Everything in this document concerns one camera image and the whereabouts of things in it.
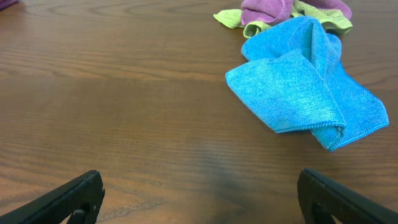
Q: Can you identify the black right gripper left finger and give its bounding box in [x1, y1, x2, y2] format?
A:
[1, 170, 105, 224]

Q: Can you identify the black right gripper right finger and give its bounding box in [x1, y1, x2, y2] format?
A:
[297, 169, 397, 224]

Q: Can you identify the blue microfiber cloth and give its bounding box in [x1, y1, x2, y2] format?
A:
[226, 16, 389, 151]

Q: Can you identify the crumpled purple cloth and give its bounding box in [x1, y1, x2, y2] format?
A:
[241, 0, 352, 26]

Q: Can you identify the crumpled green cloth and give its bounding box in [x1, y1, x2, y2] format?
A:
[213, 0, 353, 39]

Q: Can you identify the folded purple cloth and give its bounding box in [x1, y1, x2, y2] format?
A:
[0, 0, 19, 11]

